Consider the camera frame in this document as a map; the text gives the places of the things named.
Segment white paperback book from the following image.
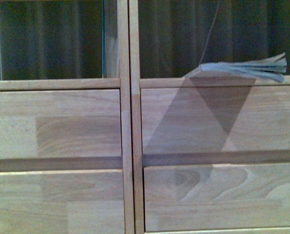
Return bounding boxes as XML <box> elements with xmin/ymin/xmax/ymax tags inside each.
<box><xmin>183</xmin><ymin>53</ymin><xmax>287</xmax><ymax>82</ymax></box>

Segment right wooden shelf unit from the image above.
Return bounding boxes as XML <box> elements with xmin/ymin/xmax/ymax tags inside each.
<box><xmin>129</xmin><ymin>0</ymin><xmax>290</xmax><ymax>234</ymax></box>

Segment wooden shelf unit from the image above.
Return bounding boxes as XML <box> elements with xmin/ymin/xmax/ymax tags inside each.
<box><xmin>0</xmin><ymin>0</ymin><xmax>135</xmax><ymax>234</ymax></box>
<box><xmin>129</xmin><ymin>0</ymin><xmax>290</xmax><ymax>234</ymax></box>

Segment left wooden shelf unit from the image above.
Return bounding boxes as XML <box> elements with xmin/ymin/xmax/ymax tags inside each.
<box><xmin>0</xmin><ymin>0</ymin><xmax>135</xmax><ymax>234</ymax></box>

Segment right upper wooden drawer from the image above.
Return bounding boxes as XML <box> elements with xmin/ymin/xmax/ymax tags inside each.
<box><xmin>141</xmin><ymin>86</ymin><xmax>290</xmax><ymax>155</ymax></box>

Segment wooden drawer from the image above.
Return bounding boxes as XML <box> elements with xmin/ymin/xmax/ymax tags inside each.
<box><xmin>0</xmin><ymin>170</ymin><xmax>125</xmax><ymax>234</ymax></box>
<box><xmin>144</xmin><ymin>163</ymin><xmax>290</xmax><ymax>232</ymax></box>
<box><xmin>141</xmin><ymin>86</ymin><xmax>290</xmax><ymax>155</ymax></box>
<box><xmin>0</xmin><ymin>89</ymin><xmax>121</xmax><ymax>159</ymax></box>

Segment left upper wooden drawer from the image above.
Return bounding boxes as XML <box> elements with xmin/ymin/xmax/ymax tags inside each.
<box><xmin>0</xmin><ymin>89</ymin><xmax>121</xmax><ymax>159</ymax></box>

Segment left lower wooden drawer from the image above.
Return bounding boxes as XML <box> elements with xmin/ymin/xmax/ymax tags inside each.
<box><xmin>0</xmin><ymin>170</ymin><xmax>125</xmax><ymax>234</ymax></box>

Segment right lower wooden drawer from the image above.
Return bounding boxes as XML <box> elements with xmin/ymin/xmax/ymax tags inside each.
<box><xmin>144</xmin><ymin>163</ymin><xmax>290</xmax><ymax>232</ymax></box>

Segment thin grey hanging cable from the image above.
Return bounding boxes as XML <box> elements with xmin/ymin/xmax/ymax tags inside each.
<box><xmin>199</xmin><ymin>0</ymin><xmax>221</xmax><ymax>64</ymax></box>

